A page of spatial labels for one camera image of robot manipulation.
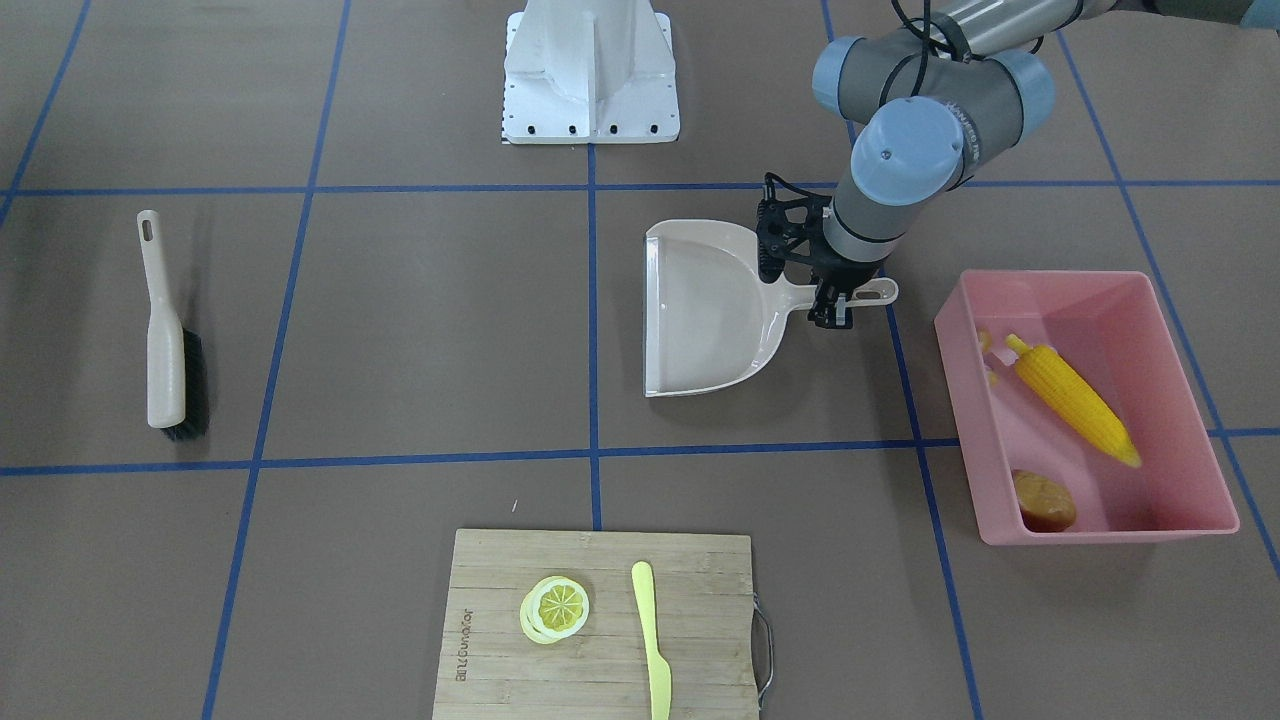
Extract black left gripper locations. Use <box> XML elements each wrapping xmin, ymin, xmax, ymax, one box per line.
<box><xmin>755</xmin><ymin>173</ymin><xmax>884</xmax><ymax>331</ymax></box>

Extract beige dustpan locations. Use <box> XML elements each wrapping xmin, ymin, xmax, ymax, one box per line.
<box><xmin>643</xmin><ymin>219</ymin><xmax>900</xmax><ymax>398</ymax></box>

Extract tan toy ginger root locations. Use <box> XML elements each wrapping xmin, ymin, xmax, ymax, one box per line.
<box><xmin>977</xmin><ymin>328</ymin><xmax>998</xmax><ymax>387</ymax></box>

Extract yellow toy corn cob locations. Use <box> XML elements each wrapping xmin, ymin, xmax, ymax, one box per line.
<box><xmin>1004</xmin><ymin>333</ymin><xmax>1143</xmax><ymax>468</ymax></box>

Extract brown toy potato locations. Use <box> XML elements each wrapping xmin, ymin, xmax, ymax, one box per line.
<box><xmin>1012</xmin><ymin>469</ymin><xmax>1078</xmax><ymax>533</ymax></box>

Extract beige brush black bristles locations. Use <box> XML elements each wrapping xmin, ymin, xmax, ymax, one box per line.
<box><xmin>136</xmin><ymin>209</ymin><xmax>209</xmax><ymax>442</ymax></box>

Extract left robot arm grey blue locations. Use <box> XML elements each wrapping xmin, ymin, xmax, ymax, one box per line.
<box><xmin>756</xmin><ymin>1</ymin><xmax>1277</xmax><ymax>329</ymax></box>

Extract pink plastic bin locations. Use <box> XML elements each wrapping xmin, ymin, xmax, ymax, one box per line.
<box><xmin>934</xmin><ymin>270</ymin><xmax>1240</xmax><ymax>546</ymax></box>

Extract yellow plastic knife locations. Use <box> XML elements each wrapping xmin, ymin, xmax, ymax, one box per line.
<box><xmin>631</xmin><ymin>561</ymin><xmax>673</xmax><ymax>719</ymax></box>

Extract yellow lemon slices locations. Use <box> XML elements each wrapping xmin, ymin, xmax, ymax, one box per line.
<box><xmin>517</xmin><ymin>577</ymin><xmax>591</xmax><ymax>644</ymax></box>

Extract bamboo cutting board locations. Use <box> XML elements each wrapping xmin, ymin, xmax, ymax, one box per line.
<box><xmin>431</xmin><ymin>529</ymin><xmax>760</xmax><ymax>719</ymax></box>

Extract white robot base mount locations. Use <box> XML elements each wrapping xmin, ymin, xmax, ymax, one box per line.
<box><xmin>500</xmin><ymin>1</ymin><xmax>681</xmax><ymax>145</ymax></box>

